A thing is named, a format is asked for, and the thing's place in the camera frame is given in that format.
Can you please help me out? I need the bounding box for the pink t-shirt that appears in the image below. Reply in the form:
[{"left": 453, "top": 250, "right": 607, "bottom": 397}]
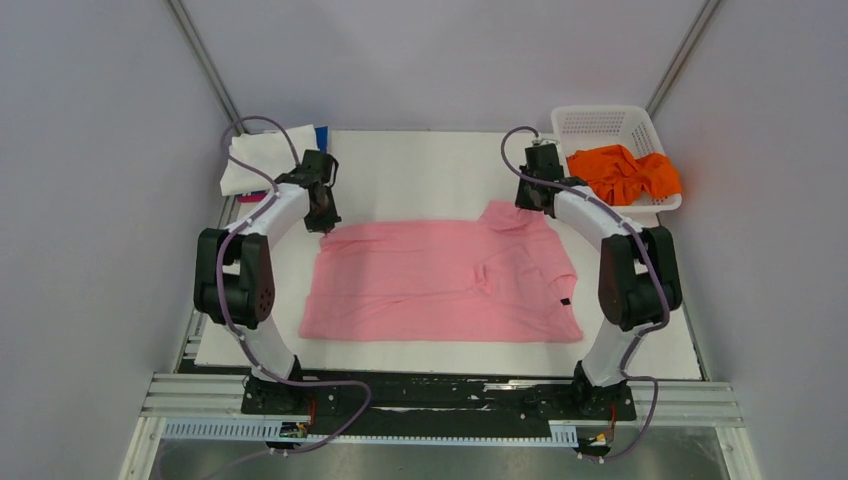
[{"left": 299, "top": 201, "right": 584, "bottom": 343}]

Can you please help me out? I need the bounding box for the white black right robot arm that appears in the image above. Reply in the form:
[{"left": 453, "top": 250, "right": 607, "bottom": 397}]
[{"left": 516, "top": 140, "right": 682, "bottom": 420}]

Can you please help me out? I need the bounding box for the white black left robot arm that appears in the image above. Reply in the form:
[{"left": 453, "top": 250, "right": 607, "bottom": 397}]
[{"left": 193, "top": 150, "right": 341, "bottom": 415}]

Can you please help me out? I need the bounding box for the blue folded t-shirt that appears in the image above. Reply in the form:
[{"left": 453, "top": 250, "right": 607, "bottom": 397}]
[{"left": 314, "top": 126, "right": 329, "bottom": 152}]

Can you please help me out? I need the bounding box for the white plastic basket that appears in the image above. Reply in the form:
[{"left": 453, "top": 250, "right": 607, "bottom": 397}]
[{"left": 551, "top": 105, "right": 682, "bottom": 214}]

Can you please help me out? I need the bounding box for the white folded t-shirt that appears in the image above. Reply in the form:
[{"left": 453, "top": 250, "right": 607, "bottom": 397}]
[{"left": 219, "top": 124, "right": 318, "bottom": 196}]

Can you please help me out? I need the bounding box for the magenta folded t-shirt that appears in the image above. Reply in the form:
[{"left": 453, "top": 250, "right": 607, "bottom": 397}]
[{"left": 236, "top": 192, "right": 267, "bottom": 204}]

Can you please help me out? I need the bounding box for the orange t-shirt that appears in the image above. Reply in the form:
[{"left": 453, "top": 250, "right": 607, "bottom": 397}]
[{"left": 566, "top": 145, "right": 683, "bottom": 206}]

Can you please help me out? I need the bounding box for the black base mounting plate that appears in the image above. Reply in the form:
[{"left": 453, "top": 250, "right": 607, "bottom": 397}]
[{"left": 178, "top": 360, "right": 638, "bottom": 440}]

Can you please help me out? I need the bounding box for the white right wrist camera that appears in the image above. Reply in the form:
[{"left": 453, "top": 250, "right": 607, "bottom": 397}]
[{"left": 531, "top": 136, "right": 559, "bottom": 147}]

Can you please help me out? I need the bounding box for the silver aluminium frame post right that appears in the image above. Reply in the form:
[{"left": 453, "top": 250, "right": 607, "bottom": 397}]
[{"left": 645, "top": 0, "right": 724, "bottom": 118}]

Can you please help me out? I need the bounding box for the silver aluminium frame post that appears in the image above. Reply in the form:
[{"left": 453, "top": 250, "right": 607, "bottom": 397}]
[
  {"left": 164, "top": 0, "right": 242, "bottom": 122},
  {"left": 645, "top": 0, "right": 724, "bottom": 118}
]

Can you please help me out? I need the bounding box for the silver aluminium frame post left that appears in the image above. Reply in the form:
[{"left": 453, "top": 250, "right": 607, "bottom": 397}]
[{"left": 164, "top": 0, "right": 242, "bottom": 122}]

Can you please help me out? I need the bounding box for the silver aluminium front rail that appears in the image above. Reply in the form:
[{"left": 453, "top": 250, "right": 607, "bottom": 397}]
[{"left": 140, "top": 374, "right": 745, "bottom": 428}]

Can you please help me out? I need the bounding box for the white slotted cable duct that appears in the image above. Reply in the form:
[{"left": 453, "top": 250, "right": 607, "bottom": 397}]
[{"left": 160, "top": 418, "right": 579, "bottom": 448}]

